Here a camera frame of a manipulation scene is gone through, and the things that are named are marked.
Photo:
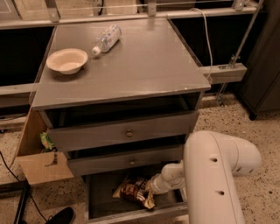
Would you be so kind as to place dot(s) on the grey wooden rail beam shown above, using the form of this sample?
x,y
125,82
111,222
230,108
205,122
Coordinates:
x,y
222,74

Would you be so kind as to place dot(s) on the white paper bowl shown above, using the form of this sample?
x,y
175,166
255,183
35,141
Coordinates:
x,y
67,61

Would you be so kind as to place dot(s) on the green snack bag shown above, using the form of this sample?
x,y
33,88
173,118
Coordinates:
x,y
46,142

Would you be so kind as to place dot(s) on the metal diagonal rod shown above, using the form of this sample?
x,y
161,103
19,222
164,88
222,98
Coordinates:
x,y
235,57

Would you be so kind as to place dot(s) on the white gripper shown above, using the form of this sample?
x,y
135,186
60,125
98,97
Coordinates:
x,y
155,184

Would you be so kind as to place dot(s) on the clear plastic water bottle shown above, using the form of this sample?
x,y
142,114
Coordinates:
x,y
107,39

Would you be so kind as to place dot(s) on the brown cardboard box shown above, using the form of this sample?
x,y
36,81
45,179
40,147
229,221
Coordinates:
x,y
38,166

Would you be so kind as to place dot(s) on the grey top drawer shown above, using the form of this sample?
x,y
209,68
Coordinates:
x,y
92,135

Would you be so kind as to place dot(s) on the grey bottom drawer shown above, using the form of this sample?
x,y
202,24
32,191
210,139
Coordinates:
x,y
103,208

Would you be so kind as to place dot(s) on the black shoe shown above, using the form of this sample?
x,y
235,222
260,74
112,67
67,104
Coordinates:
x,y
65,216

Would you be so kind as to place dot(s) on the grey middle drawer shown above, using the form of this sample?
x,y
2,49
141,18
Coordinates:
x,y
125,159

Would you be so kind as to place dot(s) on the brown chip bag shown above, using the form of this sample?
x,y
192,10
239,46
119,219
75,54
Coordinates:
x,y
136,188

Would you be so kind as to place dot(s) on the grey drawer cabinet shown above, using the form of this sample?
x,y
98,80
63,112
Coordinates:
x,y
148,72

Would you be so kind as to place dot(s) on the dark side cabinet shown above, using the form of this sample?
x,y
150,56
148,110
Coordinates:
x,y
259,90

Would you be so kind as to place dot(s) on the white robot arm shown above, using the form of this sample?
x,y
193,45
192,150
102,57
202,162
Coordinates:
x,y
210,162

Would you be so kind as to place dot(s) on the grey drawer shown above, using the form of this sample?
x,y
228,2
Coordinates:
x,y
92,135
125,159
103,208

